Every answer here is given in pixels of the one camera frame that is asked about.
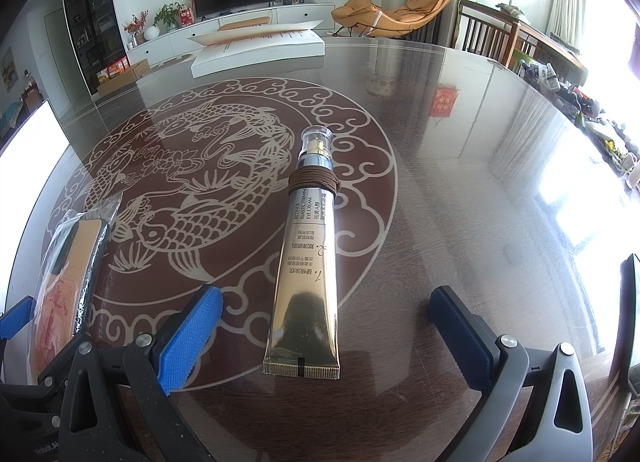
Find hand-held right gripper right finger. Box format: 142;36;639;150
429;285;594;462

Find dark flat panel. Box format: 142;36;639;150
619;252;640;395

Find dark wooden bench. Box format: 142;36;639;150
457;0;589;86

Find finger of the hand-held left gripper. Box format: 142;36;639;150
0;294;35;343
29;372;71;394

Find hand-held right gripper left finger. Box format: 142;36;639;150
56;284;224;462

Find clear packet with orange insert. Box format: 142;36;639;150
27;191;124;386

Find clutter on side table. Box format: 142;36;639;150
517;61;640;179

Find dark display cabinet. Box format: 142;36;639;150
60;0;132;99

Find gold cream tube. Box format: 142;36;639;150
263;125;344;382

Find white flat box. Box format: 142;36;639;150
186;19;327;79

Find cardboard box of orange packets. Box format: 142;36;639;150
95;55;151;98

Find green potted plant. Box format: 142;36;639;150
152;1;184;33

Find orange lounge chair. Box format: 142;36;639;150
330;0;452;39

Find red flowers in white vase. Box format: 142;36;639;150
122;9;161;44

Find white television cabinet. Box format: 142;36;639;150
124;1;337;69

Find framed wall picture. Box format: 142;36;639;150
0;46;16;89

